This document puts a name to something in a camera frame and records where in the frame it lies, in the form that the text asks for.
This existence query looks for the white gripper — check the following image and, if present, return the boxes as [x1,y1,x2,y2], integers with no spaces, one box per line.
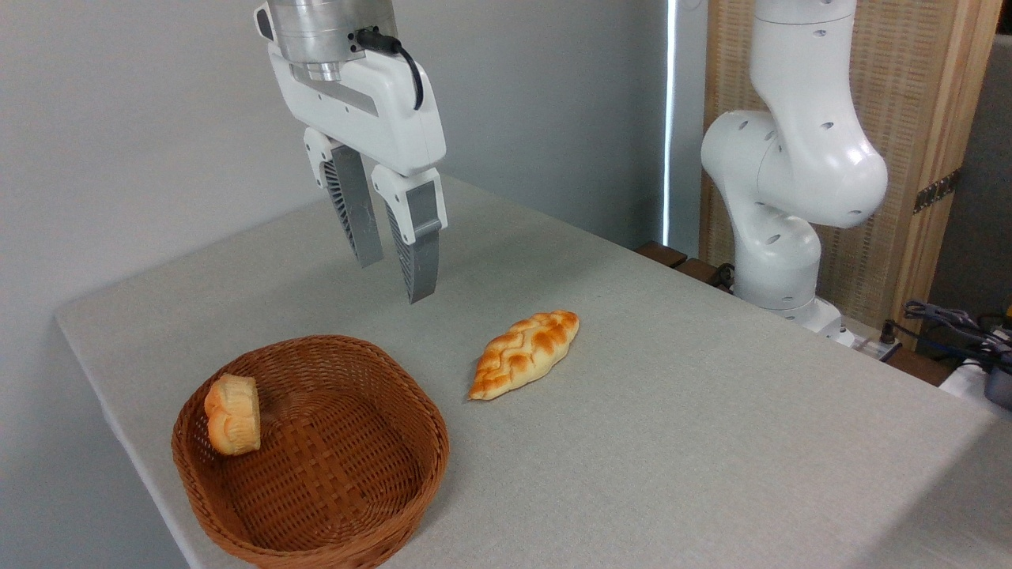
[254,3,449,306]

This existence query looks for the small round bread roll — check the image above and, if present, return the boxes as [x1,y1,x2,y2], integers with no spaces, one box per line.
[203,373,262,458]

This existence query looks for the braided golden bread loaf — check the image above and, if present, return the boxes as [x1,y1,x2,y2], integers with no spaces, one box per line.
[467,309,581,402]

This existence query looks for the brown wicker basket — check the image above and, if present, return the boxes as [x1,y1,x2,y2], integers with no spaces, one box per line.
[170,334,451,569]

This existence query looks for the dark brown wooden block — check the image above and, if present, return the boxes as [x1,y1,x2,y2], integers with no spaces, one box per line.
[674,257,733,292]
[634,240,689,269]

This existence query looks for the metal screen hinge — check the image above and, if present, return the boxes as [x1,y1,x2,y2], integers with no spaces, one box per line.
[912,168,964,216]

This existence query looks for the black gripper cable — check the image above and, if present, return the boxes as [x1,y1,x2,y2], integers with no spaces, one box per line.
[355,28,426,111]

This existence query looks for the bundle of dark cables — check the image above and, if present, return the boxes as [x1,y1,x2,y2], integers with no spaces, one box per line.
[903,300,1012,374]

